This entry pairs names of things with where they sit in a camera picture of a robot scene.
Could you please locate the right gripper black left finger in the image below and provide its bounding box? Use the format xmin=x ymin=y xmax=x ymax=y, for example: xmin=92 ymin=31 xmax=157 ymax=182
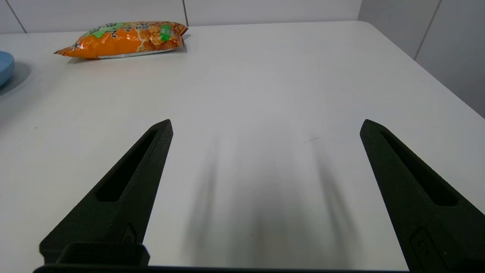
xmin=39 ymin=119 xmax=174 ymax=267

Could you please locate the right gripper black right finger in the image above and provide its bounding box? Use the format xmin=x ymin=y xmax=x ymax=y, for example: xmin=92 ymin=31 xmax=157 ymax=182
xmin=360 ymin=119 xmax=485 ymax=272

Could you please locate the orange cookie snack bag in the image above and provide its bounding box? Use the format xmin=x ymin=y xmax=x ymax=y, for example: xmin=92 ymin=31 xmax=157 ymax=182
xmin=54 ymin=21 xmax=189 ymax=60

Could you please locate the blue round plate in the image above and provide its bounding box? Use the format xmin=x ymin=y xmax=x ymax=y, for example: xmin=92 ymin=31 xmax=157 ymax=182
xmin=0 ymin=51 xmax=15 ymax=88

